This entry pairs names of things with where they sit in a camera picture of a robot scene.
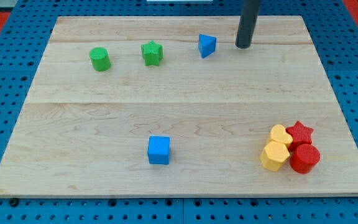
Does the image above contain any blue triangle block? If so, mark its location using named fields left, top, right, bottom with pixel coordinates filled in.
left=198, top=34, right=217, bottom=58

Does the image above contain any green star block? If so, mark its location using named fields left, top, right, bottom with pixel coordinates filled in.
left=141, top=40, right=163, bottom=66

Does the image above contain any red star block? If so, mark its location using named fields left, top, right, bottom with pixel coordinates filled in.
left=285, top=121, right=314, bottom=152

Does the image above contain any blue cube block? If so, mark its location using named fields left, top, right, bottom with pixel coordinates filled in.
left=147, top=136, right=170, bottom=165

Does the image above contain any light wooden board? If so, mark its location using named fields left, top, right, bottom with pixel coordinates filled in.
left=0, top=16, right=358, bottom=198

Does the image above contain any green cylinder block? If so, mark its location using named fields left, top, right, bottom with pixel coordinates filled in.
left=89, top=47, right=111, bottom=72

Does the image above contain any yellow heart block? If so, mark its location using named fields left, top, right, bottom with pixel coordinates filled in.
left=267, top=124, right=293, bottom=147

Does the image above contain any yellow hexagon block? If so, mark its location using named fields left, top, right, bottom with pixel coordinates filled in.
left=260, top=141, right=290, bottom=172

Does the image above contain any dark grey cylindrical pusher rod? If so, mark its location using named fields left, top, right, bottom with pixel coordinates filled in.
left=235, top=0, right=261, bottom=49

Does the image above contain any red cylinder block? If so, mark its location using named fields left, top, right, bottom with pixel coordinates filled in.
left=290, top=144, right=321, bottom=174

